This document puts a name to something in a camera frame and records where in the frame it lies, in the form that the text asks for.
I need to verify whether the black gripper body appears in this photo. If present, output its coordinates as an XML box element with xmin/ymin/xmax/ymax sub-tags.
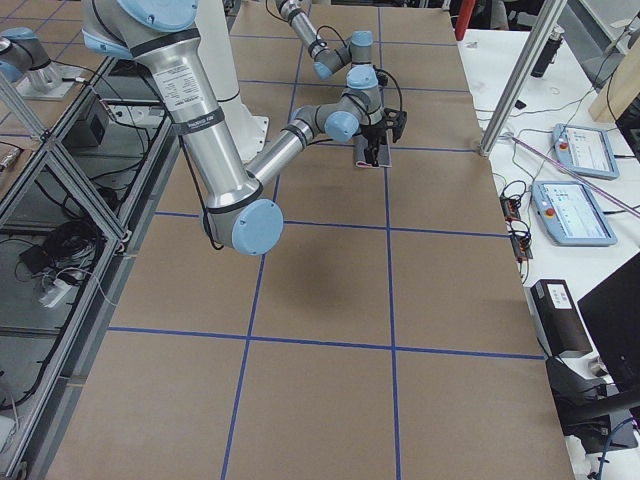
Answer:
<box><xmin>360</xmin><ymin>108</ymin><xmax>407</xmax><ymax>145</ymax></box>

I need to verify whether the pink grey microfibre towel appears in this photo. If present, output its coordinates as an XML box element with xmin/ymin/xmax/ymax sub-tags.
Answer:
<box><xmin>354</xmin><ymin>136</ymin><xmax>392</xmax><ymax>168</ymax></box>

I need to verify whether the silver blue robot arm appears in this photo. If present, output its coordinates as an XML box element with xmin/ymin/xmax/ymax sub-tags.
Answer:
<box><xmin>273</xmin><ymin>0</ymin><xmax>374</xmax><ymax>80</ymax></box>
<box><xmin>82</xmin><ymin>1</ymin><xmax>407</xmax><ymax>256</ymax></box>

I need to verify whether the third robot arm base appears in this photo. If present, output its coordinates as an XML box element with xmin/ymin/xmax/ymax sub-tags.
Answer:
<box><xmin>1</xmin><ymin>27</ymin><xmax>74</xmax><ymax>100</ymax></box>

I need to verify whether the black cylinder bottle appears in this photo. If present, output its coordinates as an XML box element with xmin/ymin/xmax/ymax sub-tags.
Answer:
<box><xmin>530</xmin><ymin>25</ymin><xmax>565</xmax><ymax>78</ymax></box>

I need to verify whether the far teach pendant tablet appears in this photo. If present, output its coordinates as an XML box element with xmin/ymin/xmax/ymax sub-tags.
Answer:
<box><xmin>552</xmin><ymin>123</ymin><xmax>619</xmax><ymax>180</ymax></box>

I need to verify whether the teach pendant tablet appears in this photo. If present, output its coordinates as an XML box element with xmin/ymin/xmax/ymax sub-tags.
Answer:
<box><xmin>552</xmin><ymin>123</ymin><xmax>619</xmax><ymax>180</ymax></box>
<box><xmin>531</xmin><ymin>181</ymin><xmax>618</xmax><ymax>247</ymax></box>

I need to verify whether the near teach pendant tablet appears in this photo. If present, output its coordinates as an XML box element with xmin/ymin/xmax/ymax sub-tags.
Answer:
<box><xmin>531</xmin><ymin>181</ymin><xmax>618</xmax><ymax>247</ymax></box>

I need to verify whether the black box with label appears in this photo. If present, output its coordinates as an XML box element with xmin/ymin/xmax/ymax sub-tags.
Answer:
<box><xmin>529</xmin><ymin>279</ymin><xmax>593</xmax><ymax>358</ymax></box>

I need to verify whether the black monitor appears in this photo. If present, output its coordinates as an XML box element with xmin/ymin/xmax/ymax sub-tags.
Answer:
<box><xmin>578</xmin><ymin>254</ymin><xmax>640</xmax><ymax>389</ymax></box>

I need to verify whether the white power strip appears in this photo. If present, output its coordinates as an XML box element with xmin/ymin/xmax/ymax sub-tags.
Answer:
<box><xmin>39</xmin><ymin>278</ymin><xmax>71</xmax><ymax>308</ymax></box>

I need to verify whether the black power adapter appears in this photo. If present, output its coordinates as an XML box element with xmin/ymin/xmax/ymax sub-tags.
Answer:
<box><xmin>19</xmin><ymin>245</ymin><xmax>54</xmax><ymax>274</ymax></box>

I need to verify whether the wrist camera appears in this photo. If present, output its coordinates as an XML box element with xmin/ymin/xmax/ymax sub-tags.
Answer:
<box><xmin>376</xmin><ymin>71</ymin><xmax>389</xmax><ymax>87</ymax></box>

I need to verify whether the aluminium frame post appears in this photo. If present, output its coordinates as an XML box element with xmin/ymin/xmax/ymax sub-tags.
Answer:
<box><xmin>478</xmin><ymin>0</ymin><xmax>567</xmax><ymax>157</ymax></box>

